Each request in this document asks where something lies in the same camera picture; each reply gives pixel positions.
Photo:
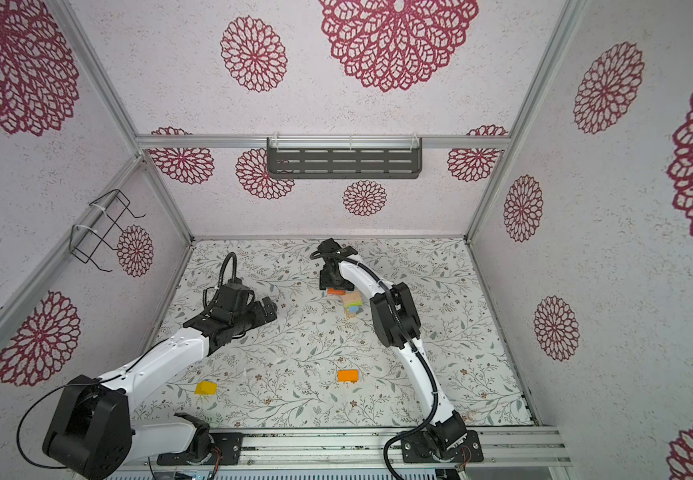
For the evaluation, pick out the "yellow wood block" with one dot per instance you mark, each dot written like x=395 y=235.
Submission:
x=206 y=388

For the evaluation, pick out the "orange wood block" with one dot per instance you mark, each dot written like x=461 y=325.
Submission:
x=348 y=376

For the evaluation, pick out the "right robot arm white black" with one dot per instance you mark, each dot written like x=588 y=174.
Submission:
x=397 y=326

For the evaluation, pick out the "natural plain wood block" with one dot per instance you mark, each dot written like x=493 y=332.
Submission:
x=352 y=299

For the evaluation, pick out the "black wire wall rack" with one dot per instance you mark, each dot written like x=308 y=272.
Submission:
x=87 y=239

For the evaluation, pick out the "grey metal wall shelf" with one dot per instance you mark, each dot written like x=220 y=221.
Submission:
x=339 y=160

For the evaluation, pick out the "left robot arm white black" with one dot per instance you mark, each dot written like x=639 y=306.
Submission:
x=92 y=432

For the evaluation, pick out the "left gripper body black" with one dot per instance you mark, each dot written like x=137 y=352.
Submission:
x=253 y=316

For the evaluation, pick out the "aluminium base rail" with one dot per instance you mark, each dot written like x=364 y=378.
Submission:
x=311 y=448

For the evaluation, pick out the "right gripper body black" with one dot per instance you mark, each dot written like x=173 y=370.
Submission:
x=326 y=281

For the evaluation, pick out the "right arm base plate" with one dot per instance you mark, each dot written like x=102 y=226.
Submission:
x=420 y=448

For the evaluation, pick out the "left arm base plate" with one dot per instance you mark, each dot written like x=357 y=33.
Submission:
x=220 y=449

